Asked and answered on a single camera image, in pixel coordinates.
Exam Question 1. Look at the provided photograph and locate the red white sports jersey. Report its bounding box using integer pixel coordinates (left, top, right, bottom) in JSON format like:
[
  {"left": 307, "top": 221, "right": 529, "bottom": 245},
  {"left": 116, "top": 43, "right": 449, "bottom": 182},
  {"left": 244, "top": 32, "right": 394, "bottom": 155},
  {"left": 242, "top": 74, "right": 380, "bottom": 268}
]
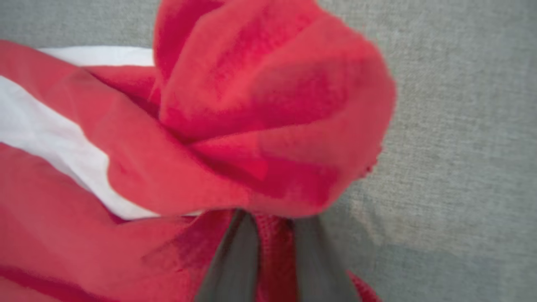
[{"left": 0, "top": 0, "right": 397, "bottom": 302}]

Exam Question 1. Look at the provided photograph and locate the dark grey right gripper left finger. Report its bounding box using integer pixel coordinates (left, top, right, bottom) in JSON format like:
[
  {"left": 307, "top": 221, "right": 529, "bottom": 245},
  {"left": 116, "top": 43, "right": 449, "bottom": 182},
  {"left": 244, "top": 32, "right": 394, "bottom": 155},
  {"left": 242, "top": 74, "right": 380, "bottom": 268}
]
[{"left": 194, "top": 209, "right": 261, "bottom": 302}]

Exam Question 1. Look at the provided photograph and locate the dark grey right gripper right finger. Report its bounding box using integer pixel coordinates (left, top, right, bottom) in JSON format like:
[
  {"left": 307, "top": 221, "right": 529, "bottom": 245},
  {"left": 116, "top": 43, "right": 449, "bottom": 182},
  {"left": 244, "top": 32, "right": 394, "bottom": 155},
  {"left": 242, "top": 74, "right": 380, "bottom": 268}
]
[{"left": 292, "top": 215, "right": 362, "bottom": 302}]

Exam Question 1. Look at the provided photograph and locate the grey fabric sofa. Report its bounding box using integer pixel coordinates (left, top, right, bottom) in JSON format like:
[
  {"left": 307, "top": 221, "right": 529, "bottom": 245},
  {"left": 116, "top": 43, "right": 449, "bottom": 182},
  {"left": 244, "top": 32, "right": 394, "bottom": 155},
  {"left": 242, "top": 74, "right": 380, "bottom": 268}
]
[{"left": 0, "top": 0, "right": 537, "bottom": 302}]

